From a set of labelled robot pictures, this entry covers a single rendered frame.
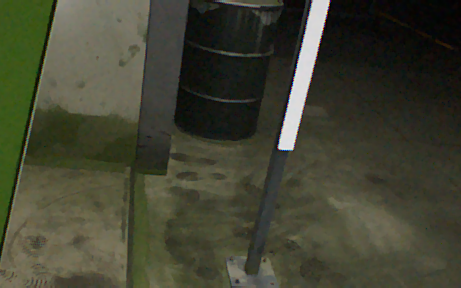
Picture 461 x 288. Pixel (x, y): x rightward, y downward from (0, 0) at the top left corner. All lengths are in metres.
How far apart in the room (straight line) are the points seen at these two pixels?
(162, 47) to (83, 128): 0.59
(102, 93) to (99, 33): 0.30
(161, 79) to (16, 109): 1.70
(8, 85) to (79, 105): 1.73
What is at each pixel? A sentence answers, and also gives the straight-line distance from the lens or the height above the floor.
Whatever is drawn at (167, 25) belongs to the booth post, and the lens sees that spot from 2.51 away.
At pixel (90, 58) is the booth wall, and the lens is 2.56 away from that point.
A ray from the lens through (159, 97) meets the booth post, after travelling 2.61.
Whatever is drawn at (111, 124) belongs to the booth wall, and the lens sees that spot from 2.67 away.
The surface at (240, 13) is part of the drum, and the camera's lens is 3.03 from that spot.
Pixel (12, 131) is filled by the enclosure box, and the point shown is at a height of 0.95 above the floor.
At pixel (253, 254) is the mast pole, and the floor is 0.12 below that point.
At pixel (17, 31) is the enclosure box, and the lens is 0.90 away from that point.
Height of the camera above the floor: 1.36
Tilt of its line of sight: 28 degrees down
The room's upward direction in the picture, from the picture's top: 7 degrees clockwise
